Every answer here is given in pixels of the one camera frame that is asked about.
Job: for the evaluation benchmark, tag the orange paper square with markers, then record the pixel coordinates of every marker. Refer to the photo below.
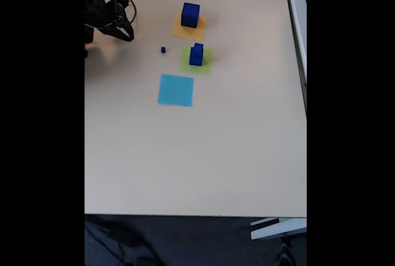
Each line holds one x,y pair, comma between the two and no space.
188,33

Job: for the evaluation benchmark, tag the light blue paper square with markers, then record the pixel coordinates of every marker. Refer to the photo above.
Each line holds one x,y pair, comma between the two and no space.
176,90

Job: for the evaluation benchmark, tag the green paper square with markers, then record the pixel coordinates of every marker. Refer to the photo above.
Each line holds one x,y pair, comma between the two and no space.
206,67

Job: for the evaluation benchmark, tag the large blue cube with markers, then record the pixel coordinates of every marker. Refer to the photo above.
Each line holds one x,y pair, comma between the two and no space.
190,16

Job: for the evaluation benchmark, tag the medium blue cube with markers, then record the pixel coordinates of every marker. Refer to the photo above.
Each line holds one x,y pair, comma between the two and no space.
195,57

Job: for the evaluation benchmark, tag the white neighbouring table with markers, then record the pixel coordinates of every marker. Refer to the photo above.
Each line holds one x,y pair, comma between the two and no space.
297,25

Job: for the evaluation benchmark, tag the white table leg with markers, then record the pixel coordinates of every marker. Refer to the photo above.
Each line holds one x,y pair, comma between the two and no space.
277,229

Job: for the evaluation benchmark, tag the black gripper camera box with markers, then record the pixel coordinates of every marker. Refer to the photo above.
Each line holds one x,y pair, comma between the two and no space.
123,1

